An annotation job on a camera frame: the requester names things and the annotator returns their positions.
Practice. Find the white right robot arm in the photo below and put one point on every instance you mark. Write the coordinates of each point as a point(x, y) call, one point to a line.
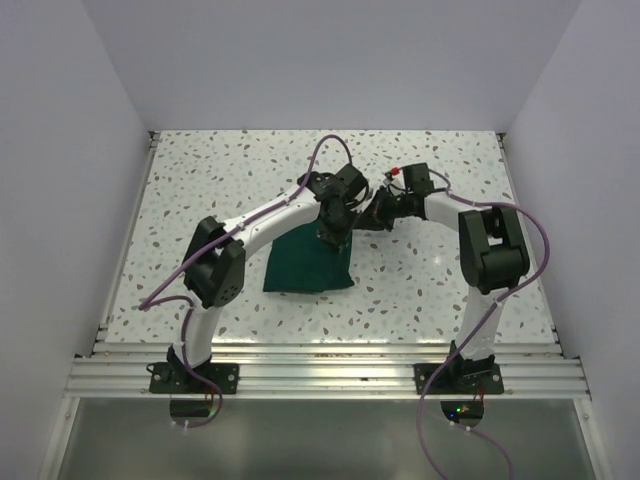
point(493, 259)

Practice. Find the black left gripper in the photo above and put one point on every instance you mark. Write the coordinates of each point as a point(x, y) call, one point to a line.
point(339, 239)

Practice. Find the green surgical cloth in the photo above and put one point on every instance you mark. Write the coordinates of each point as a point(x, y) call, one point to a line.
point(300, 262)

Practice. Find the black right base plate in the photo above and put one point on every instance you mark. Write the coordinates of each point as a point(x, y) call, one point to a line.
point(467, 381)

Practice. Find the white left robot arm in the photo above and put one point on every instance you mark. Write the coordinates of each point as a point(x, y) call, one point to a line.
point(214, 266)

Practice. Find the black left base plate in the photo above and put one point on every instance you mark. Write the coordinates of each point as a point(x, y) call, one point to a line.
point(165, 381)

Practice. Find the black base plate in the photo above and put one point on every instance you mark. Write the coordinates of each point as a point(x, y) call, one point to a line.
point(165, 381)
point(467, 381)

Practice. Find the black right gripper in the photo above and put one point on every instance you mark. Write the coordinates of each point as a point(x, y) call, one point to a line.
point(377, 219)

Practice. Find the aluminium rail frame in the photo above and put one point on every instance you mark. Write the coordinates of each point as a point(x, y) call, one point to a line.
point(408, 296)

